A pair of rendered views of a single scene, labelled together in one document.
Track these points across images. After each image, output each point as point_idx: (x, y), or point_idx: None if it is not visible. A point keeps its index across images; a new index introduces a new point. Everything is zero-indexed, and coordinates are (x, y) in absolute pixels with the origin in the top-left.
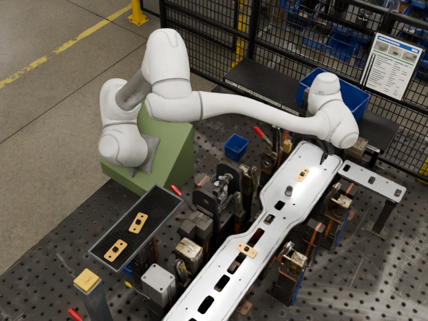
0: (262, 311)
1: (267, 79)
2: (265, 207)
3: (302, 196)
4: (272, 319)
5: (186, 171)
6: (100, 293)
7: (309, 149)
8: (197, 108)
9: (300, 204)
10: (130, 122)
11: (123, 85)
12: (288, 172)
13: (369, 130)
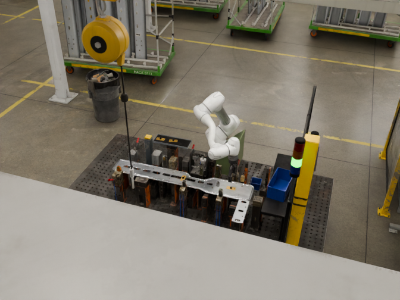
0: (174, 209)
1: (287, 166)
2: (206, 180)
3: (218, 189)
4: (171, 213)
5: (228, 169)
6: (148, 145)
7: (248, 188)
8: (200, 116)
9: (213, 189)
10: (222, 130)
11: (230, 116)
12: (230, 184)
13: (272, 205)
